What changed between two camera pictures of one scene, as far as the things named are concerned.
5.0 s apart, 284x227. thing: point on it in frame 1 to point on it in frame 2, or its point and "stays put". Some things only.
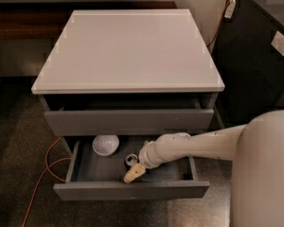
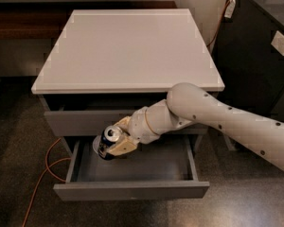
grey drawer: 97,168 stays put
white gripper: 147,156 to 138,126
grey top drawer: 111,122 stays put
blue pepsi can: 132,159 to 110,135
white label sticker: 280,43 stays put
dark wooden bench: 47,20 stays put
